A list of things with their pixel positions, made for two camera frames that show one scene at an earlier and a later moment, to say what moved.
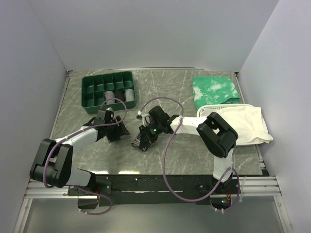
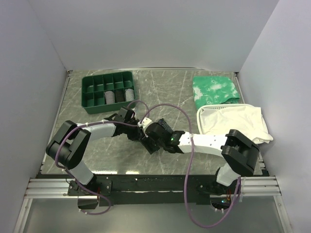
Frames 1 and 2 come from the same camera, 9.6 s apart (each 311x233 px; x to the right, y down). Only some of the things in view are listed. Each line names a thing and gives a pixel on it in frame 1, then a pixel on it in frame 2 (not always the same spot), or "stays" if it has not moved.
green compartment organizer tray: x=95 y=89 stays
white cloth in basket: x=248 y=122 stays
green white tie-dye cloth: x=212 y=90 stays
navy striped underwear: x=140 y=143 to x=163 y=123
